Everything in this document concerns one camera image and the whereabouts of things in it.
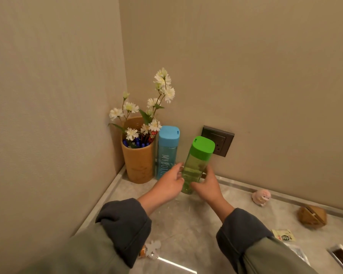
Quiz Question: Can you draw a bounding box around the person's left hand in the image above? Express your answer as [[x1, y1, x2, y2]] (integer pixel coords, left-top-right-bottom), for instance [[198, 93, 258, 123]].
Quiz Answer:
[[151, 163, 185, 202]]

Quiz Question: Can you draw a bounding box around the bundle of blue red pens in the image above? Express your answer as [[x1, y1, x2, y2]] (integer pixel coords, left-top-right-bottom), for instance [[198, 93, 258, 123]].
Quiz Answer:
[[122, 131, 158, 149]]

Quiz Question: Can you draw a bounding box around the white flower-shaped trinket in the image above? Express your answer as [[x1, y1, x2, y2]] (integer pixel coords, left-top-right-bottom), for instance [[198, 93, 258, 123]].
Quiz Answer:
[[138, 240, 162, 260]]

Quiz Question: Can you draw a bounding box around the person's right forearm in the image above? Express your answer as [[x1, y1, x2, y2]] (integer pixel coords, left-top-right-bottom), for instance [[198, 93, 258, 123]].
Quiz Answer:
[[209, 196, 319, 274]]

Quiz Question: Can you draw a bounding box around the clear plastic wrapper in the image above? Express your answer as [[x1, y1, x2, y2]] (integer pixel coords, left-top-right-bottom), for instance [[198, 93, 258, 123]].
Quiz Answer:
[[284, 242, 311, 266]]

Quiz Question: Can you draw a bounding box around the brown wooden box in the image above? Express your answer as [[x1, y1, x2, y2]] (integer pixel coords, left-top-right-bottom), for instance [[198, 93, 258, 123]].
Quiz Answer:
[[297, 205, 328, 228]]

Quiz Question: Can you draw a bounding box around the green lidded water bottle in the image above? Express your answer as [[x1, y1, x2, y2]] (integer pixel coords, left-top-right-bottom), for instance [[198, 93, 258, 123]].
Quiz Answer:
[[181, 136, 216, 195]]

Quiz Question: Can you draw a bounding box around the person's left forearm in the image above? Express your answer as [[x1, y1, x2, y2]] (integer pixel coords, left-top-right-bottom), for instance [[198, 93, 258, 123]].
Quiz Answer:
[[17, 188, 161, 274]]

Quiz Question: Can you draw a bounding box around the dark wall socket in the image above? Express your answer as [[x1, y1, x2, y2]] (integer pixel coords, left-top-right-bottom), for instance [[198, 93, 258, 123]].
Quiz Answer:
[[201, 125, 235, 157]]

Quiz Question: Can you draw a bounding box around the yellow paper sachet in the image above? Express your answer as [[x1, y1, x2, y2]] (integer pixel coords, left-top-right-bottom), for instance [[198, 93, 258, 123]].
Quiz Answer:
[[272, 229, 297, 242]]

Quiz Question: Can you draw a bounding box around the pink round figurine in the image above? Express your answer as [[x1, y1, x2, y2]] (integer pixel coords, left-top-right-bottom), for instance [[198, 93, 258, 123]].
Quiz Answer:
[[252, 189, 272, 207]]

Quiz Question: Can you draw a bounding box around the white artificial flower sprig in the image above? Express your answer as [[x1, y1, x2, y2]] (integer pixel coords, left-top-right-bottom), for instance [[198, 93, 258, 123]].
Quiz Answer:
[[108, 67, 176, 142]]

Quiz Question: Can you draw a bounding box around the blue lidded water bottle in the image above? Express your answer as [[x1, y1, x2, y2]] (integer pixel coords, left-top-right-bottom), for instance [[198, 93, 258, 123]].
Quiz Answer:
[[156, 126, 180, 180]]

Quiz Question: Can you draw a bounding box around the wooden cylindrical holder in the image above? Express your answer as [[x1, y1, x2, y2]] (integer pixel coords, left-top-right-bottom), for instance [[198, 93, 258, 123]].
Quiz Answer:
[[121, 117, 156, 184]]

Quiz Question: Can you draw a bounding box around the white rectangular tray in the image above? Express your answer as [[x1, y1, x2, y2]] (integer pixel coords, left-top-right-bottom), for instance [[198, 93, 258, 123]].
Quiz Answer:
[[327, 244, 343, 274]]

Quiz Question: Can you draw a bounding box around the person's right hand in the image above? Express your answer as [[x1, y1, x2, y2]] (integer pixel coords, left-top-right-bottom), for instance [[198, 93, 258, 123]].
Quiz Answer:
[[191, 165, 224, 205]]

